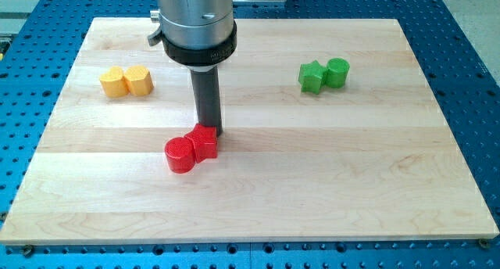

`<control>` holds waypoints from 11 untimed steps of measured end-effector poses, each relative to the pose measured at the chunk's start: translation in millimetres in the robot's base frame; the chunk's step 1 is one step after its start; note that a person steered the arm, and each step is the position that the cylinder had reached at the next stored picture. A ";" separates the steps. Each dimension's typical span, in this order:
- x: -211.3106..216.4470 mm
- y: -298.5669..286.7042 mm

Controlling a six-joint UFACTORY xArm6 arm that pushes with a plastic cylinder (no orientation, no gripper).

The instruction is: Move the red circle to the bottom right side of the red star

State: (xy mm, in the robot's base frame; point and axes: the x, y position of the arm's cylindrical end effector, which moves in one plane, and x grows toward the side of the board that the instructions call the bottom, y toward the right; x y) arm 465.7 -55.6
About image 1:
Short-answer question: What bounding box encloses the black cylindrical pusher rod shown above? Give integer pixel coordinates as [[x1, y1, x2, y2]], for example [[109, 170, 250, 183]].
[[191, 67, 223, 136]]

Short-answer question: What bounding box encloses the red circle block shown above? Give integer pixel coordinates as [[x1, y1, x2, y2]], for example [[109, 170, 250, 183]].
[[164, 137, 195, 174]]

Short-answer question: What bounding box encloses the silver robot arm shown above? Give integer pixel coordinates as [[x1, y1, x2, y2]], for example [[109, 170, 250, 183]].
[[148, 0, 237, 135]]

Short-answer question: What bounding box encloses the red star block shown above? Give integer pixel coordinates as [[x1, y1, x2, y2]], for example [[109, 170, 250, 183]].
[[184, 124, 218, 163]]

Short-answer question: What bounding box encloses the green star block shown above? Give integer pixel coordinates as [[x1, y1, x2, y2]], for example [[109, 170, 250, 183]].
[[298, 60, 327, 95]]

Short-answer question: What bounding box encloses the green circle block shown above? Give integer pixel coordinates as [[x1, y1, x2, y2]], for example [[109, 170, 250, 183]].
[[325, 58, 350, 88]]

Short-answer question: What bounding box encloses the yellow hexagon block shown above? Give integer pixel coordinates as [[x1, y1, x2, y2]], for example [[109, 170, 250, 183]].
[[123, 65, 154, 96]]

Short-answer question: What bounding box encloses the yellow heart block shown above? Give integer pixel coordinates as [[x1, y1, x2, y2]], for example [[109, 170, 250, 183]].
[[99, 66, 129, 98]]

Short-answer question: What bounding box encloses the wooden board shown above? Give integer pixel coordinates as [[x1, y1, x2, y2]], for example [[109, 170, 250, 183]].
[[1, 18, 498, 245]]

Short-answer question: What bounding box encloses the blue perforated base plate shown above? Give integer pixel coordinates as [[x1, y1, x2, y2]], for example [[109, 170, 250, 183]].
[[1, 0, 499, 268]]

